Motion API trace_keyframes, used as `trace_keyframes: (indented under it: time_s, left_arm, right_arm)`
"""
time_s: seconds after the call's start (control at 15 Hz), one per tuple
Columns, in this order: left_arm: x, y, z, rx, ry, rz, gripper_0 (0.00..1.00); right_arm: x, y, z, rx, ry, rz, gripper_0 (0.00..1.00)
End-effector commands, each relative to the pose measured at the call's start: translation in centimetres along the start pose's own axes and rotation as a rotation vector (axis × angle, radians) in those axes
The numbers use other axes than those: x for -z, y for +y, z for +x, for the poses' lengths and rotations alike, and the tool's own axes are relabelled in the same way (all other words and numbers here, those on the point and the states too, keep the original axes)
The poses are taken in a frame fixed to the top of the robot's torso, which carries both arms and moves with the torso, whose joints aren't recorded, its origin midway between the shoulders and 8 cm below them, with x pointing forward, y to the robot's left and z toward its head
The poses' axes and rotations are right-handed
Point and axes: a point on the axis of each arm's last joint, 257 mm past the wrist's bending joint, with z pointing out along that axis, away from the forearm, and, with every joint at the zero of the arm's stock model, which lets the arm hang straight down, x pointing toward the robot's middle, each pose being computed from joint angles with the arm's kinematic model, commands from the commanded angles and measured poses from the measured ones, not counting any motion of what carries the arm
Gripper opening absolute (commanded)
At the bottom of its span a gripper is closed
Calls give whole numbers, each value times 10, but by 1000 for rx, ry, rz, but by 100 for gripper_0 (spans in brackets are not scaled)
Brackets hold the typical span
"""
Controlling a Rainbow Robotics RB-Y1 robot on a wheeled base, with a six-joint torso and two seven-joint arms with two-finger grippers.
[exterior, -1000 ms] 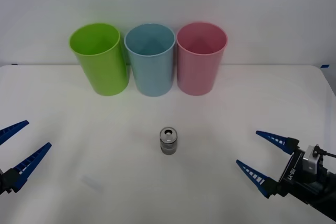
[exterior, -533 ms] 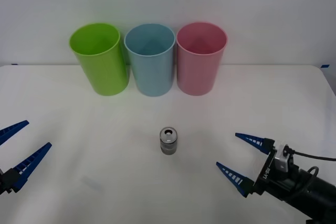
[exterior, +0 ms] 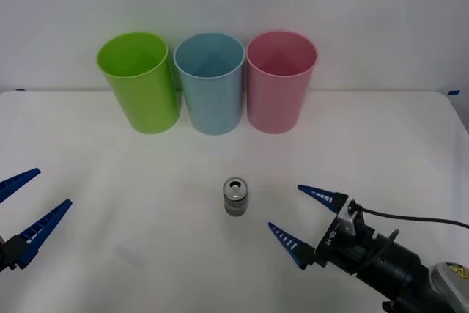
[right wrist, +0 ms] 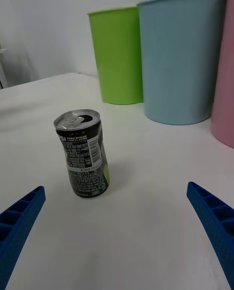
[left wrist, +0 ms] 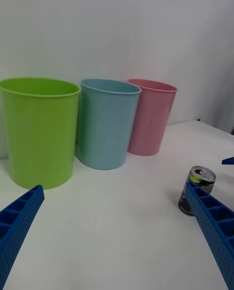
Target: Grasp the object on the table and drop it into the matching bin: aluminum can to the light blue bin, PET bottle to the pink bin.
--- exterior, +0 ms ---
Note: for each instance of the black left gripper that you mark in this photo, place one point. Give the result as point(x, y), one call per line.
point(3, 254)

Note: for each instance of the pale grey right wrist camera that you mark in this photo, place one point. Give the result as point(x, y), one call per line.
point(349, 220)

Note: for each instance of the pink plastic bin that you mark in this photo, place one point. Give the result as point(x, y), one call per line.
point(275, 104)

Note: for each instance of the pale blue plastic bin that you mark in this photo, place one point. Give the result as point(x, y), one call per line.
point(214, 104)

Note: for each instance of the silver grey drink can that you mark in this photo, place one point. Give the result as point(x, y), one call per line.
point(235, 201)

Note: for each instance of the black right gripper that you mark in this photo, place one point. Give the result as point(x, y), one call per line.
point(329, 241)

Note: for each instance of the green plastic bin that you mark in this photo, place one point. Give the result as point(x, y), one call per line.
point(146, 100)

